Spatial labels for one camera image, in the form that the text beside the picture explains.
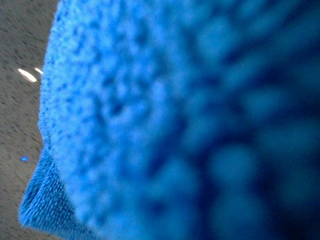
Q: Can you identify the blue microfiber cloth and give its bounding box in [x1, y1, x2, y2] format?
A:
[18, 0, 320, 240]

